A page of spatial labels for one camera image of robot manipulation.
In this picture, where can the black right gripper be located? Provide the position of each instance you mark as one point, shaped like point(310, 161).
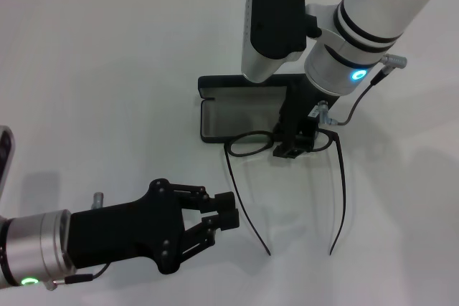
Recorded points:
point(297, 112)

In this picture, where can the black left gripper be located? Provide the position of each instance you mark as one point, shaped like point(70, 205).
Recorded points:
point(118, 234)

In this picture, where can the black glasses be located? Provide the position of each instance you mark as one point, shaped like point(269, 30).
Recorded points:
point(336, 136)

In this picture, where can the black glasses case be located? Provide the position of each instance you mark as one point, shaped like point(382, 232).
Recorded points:
point(244, 112)

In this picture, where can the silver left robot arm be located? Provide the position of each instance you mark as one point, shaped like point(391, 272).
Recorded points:
point(32, 245)

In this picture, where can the left gripper silver plug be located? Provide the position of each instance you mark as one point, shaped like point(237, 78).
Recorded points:
point(98, 200)

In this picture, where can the silver right camera bracket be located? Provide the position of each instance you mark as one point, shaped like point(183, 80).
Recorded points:
point(328, 21)

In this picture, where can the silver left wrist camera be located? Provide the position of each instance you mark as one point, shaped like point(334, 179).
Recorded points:
point(5, 155)

